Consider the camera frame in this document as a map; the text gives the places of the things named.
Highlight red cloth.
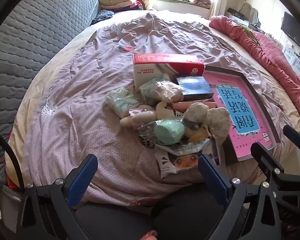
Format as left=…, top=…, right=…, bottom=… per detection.
left=5, top=172, right=23, bottom=190

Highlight lilac patterned quilt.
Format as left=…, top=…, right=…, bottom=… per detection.
left=5, top=11, right=300, bottom=205

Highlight pink framed board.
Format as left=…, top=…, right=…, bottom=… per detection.
left=204, top=65, right=282, bottom=165

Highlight pink book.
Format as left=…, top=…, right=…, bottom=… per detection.
left=205, top=71, right=275, bottom=159

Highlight orange wrapped stick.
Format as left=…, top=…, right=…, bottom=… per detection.
left=172, top=101, right=217, bottom=113

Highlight bedding on window sill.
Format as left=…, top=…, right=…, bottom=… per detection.
left=155, top=0, right=213, bottom=8

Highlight black flat television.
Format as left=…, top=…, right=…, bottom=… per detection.
left=281, top=11, right=300, bottom=53

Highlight white cabinet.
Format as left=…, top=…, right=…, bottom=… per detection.
left=282, top=42, right=300, bottom=77

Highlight green yellow cloth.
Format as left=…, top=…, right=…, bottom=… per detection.
left=236, top=22, right=262, bottom=48

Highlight cream plush bunny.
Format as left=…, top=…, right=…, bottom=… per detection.
left=184, top=102, right=231, bottom=144

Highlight white cartoon snack bag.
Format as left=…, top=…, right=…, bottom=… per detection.
left=154, top=140, right=217, bottom=179

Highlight beige toy in clear bag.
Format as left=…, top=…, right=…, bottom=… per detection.
left=154, top=80, right=184, bottom=103

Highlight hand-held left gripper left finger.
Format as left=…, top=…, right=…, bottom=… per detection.
left=16, top=154, right=99, bottom=240

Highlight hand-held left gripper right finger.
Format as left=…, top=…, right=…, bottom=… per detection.
left=197, top=154, right=282, bottom=240

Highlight small cream plush toy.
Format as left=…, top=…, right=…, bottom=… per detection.
left=120, top=105, right=175, bottom=130

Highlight green ball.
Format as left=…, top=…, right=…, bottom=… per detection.
left=137, top=119, right=188, bottom=147

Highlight red white tissue box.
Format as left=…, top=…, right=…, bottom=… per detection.
left=132, top=53, right=205, bottom=88

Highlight pile of folded clothes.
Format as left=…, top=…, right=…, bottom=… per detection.
left=97, top=0, right=145, bottom=13

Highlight pink comforter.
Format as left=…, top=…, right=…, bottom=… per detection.
left=209, top=15, right=300, bottom=120

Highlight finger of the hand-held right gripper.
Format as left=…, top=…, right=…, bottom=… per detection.
left=282, top=124, right=300, bottom=153
left=250, top=142, right=290, bottom=180

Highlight person's dark pants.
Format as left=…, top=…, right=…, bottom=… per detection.
left=74, top=182, right=240, bottom=240

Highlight dark patterned cloth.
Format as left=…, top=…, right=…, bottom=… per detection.
left=91, top=9, right=115, bottom=26

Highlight dark blue box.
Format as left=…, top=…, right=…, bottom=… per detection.
left=176, top=75, right=214, bottom=102

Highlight black cable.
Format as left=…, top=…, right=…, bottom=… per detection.
left=0, top=126, right=25, bottom=188

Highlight grey round-backed chair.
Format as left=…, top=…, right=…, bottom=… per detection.
left=240, top=2, right=259, bottom=25

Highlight cream bedsheet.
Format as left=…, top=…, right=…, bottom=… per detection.
left=5, top=10, right=300, bottom=195

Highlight green white tissue pack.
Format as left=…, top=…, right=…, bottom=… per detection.
left=105, top=87, right=142, bottom=118
left=139, top=73, right=172, bottom=105

